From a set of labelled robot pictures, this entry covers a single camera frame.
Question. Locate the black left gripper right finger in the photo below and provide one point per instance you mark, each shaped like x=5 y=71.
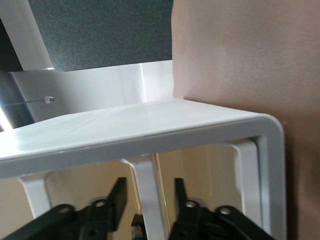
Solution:
x=190 y=215

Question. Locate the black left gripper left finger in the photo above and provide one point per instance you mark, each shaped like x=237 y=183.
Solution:
x=110 y=207

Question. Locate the white drawer cabinet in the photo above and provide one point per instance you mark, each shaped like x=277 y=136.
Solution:
x=125 y=125

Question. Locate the brown table cover sheet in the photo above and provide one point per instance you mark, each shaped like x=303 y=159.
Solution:
x=237 y=62

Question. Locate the small white dome camera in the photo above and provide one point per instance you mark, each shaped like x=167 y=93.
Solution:
x=49 y=99

